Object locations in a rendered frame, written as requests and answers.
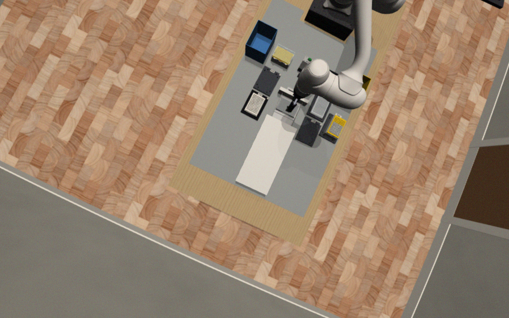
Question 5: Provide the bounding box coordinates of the grey bench mat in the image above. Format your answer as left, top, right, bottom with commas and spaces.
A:
189, 0, 355, 217

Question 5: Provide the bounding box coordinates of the yellow open-top bin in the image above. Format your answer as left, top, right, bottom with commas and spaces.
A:
362, 75, 371, 91

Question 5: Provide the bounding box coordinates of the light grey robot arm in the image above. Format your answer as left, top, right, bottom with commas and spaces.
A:
294, 0, 406, 110

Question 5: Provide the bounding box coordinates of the blue open-top bin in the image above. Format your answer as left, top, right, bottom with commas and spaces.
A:
245, 20, 278, 64

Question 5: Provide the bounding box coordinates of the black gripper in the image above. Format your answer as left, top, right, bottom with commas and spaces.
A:
285, 89, 305, 112

